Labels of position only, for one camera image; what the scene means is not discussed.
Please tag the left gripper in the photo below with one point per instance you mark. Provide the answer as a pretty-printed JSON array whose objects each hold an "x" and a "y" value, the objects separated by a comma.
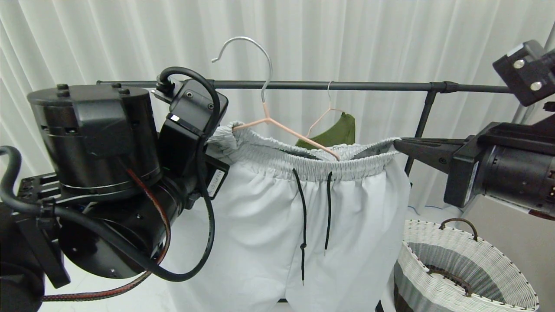
[{"x": 108, "y": 216}]

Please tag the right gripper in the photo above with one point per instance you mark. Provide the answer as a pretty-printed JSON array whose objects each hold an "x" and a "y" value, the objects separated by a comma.
[{"x": 516, "y": 177}]

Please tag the green long-sleeved shirt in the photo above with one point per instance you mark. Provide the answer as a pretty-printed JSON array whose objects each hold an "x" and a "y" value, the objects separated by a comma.
[{"x": 334, "y": 134}]

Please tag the pale grey shorts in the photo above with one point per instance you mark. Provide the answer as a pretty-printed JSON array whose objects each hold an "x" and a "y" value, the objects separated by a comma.
[{"x": 347, "y": 225}]

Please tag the pink clothes hanger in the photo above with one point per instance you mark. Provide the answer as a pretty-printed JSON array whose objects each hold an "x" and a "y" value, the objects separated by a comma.
[
  {"x": 286, "y": 129},
  {"x": 318, "y": 121}
]

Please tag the black clothes rack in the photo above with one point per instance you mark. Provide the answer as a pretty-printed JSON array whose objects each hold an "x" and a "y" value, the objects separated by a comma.
[{"x": 368, "y": 86}]

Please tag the white laundry basket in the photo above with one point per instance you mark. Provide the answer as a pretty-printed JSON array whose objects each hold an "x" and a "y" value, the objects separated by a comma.
[{"x": 455, "y": 264}]

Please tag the white curtain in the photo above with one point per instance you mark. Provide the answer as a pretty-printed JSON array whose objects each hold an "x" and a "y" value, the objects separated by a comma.
[{"x": 368, "y": 39}]

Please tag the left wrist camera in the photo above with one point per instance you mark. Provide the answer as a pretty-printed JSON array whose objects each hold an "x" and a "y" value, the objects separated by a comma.
[{"x": 186, "y": 130}]

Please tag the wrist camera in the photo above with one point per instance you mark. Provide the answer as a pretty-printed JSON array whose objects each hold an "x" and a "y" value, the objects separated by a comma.
[
  {"x": 186, "y": 130},
  {"x": 524, "y": 73}
]

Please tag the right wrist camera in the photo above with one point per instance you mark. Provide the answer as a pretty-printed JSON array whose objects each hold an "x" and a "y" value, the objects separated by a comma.
[{"x": 524, "y": 73}]

